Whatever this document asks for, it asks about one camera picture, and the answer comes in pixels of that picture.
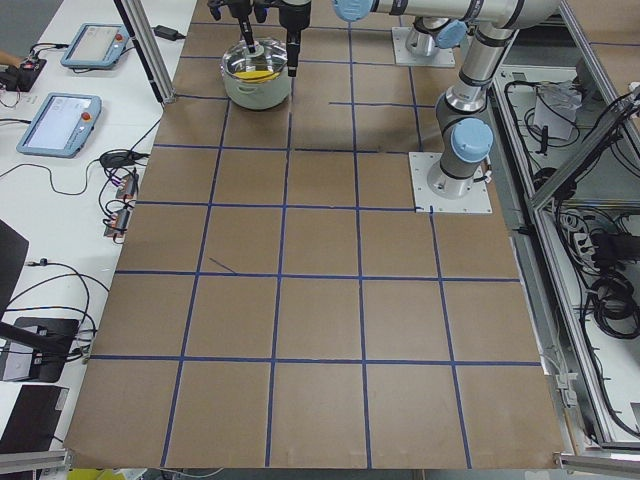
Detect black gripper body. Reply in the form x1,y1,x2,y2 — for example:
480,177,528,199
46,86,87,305
207,0,269,23
279,0,311,31

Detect glass pot lid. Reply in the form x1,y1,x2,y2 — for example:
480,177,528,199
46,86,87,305
221,37,287,80

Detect yellow corn cob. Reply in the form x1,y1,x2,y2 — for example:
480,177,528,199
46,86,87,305
234,70,279,83

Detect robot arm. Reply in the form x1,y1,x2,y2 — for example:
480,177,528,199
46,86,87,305
333,1,559,200
207,1,467,61

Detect pale green steel pot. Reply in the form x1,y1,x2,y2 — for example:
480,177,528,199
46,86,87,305
220,37,291,111

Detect black power brick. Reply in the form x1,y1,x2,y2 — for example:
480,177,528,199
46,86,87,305
153,25,185,41

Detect upper teach pendant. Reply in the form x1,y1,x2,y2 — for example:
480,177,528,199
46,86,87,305
61,23,130,70

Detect teach pendant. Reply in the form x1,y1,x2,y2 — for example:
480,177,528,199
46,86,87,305
61,23,130,70
16,92,102,158

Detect lower teach pendant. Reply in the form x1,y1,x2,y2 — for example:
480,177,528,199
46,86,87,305
16,92,102,158

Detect aluminium frame post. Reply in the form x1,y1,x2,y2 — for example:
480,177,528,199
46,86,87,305
113,0,176,105

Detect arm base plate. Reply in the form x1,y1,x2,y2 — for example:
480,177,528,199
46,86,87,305
409,152,492,215
391,27,455,68

